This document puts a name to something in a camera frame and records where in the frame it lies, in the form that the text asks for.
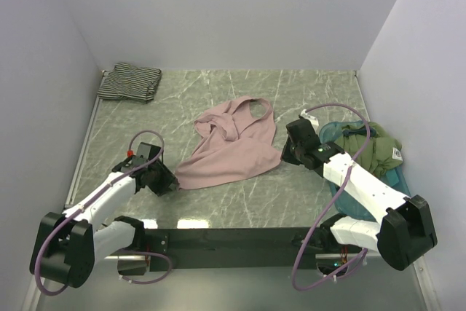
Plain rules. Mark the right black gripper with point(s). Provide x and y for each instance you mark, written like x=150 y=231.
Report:
x=286 y=155

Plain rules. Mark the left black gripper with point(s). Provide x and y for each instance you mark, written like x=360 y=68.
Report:
x=167 y=178

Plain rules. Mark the pink tank top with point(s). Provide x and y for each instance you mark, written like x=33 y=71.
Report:
x=236 y=144

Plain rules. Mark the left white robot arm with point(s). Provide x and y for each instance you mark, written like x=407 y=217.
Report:
x=69 y=244

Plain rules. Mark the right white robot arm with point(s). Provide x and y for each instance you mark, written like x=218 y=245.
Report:
x=402 y=229

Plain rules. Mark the green tank top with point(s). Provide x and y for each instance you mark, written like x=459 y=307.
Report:
x=383 y=152

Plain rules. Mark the striped folded tank top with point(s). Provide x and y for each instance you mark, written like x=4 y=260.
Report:
x=129 y=82

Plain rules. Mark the black base beam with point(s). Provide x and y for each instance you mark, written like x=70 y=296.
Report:
x=223 y=248

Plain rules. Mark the teal plastic bin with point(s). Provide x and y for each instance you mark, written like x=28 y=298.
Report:
x=346 y=204

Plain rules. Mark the aluminium rail frame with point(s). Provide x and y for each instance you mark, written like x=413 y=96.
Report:
x=42 y=286

